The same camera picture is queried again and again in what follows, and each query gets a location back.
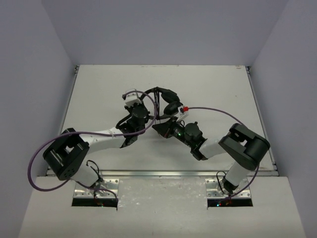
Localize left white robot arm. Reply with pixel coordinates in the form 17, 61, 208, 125
43, 104, 150, 191

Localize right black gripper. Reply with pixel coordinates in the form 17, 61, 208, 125
153, 117, 194, 148

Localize aluminium table edge rail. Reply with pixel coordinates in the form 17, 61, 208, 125
47, 169, 278, 178

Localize purple cable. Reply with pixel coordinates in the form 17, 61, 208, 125
188, 106, 260, 199
27, 91, 157, 199

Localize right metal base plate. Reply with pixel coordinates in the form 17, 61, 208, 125
205, 177, 252, 199

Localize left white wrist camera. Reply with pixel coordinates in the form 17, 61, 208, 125
122, 88, 141, 107

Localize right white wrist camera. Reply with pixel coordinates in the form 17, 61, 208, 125
177, 106, 189, 121

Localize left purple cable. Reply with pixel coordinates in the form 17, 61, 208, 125
27, 91, 157, 199

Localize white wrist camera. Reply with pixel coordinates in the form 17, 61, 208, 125
122, 88, 141, 107
177, 106, 189, 121

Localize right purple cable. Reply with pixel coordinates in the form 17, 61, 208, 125
188, 106, 260, 199

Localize metal base plate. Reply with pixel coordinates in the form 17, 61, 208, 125
73, 179, 119, 199
205, 177, 252, 199

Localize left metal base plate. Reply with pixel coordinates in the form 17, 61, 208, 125
73, 179, 119, 199

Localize black headphones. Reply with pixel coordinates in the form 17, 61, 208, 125
145, 87, 183, 120

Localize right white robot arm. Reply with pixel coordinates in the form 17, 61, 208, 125
152, 118, 270, 195

